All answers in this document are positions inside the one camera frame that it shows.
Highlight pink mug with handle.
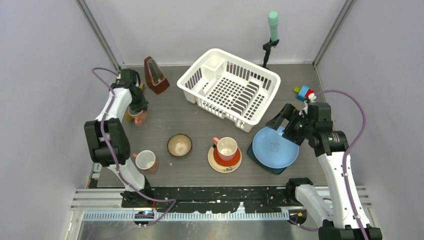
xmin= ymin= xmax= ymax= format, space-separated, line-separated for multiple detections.
xmin=127 ymin=109 xmax=147 ymax=126

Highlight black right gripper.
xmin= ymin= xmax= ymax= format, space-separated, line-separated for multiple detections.
xmin=265 ymin=103 xmax=315 ymax=146

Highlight light blue plate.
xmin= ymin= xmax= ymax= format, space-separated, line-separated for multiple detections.
xmin=252 ymin=126 xmax=300 ymax=169

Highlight brown ceramic bowl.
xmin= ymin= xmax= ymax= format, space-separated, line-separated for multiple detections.
xmin=167 ymin=133 xmax=193 ymax=158

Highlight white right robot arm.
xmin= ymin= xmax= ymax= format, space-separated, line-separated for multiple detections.
xmin=266 ymin=102 xmax=383 ymax=240

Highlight orange saucer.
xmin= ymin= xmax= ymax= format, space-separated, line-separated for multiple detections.
xmin=213 ymin=148 xmax=242 ymax=167

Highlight green microphone on stand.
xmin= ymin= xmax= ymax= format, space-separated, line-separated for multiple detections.
xmin=262 ymin=11 xmax=280 ymax=69

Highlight colourful toy blocks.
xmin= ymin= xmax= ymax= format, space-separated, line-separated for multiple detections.
xmin=293 ymin=85 xmax=314 ymax=102

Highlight pink cup white inside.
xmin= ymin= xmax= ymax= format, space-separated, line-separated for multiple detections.
xmin=212 ymin=137 xmax=238 ymax=161

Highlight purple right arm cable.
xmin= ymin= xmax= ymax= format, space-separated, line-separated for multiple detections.
xmin=288 ymin=89 xmax=369 ymax=240

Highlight dark green square plate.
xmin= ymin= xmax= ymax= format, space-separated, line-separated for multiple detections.
xmin=247 ymin=142 xmax=286 ymax=175

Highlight white mug pink handle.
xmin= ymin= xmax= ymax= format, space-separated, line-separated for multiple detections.
xmin=132 ymin=150 xmax=159 ymax=173

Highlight brown wooden metronome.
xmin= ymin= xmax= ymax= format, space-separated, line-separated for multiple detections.
xmin=144 ymin=56 xmax=170 ymax=95

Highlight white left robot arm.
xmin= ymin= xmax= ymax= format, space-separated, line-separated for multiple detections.
xmin=84 ymin=69 xmax=154 ymax=207

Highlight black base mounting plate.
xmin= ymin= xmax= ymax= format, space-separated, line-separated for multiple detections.
xmin=120 ymin=186 xmax=301 ymax=214

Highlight white plastic dish rack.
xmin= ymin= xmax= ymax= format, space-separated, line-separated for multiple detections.
xmin=176 ymin=48 xmax=281 ymax=133

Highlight cream patterned plate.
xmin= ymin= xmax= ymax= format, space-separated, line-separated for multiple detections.
xmin=207 ymin=145 xmax=243 ymax=173

